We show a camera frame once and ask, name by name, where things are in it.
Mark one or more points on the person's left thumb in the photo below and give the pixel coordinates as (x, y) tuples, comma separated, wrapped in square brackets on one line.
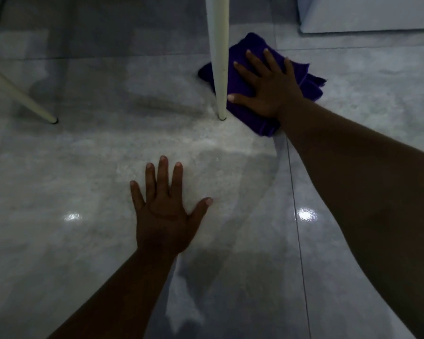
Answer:
[(200, 211)]

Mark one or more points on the person's left forearm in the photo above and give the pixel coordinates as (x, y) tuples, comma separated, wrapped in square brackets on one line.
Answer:
[(123, 296)]

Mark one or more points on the person's left middle finger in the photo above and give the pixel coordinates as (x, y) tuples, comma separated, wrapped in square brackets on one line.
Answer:
[(163, 180)]

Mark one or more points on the person's left little finger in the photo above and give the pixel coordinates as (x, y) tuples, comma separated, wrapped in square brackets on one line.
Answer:
[(137, 195)]

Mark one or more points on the white furniture leg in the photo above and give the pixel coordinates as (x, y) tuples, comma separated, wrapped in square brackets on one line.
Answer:
[(17, 93), (218, 56)]

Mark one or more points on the person's left hand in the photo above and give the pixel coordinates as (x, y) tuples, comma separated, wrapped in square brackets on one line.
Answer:
[(160, 225)]

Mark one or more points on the person's right middle finger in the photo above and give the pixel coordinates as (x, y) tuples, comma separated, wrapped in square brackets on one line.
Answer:
[(258, 65)]

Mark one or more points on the purple cleaning cloth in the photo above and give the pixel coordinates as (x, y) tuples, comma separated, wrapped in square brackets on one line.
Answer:
[(243, 81)]

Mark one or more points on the person's right hand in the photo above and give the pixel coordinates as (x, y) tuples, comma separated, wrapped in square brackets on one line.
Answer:
[(274, 93)]

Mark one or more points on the white cabinet base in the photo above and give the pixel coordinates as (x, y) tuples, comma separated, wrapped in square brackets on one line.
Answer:
[(367, 12)]

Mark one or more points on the person's right thumb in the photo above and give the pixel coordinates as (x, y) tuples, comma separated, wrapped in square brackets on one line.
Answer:
[(240, 100)]

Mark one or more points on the person's right little finger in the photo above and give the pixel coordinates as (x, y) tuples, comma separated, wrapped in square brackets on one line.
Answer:
[(289, 68)]

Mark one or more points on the person's right forearm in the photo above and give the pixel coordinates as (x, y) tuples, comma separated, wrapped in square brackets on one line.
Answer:
[(367, 194)]

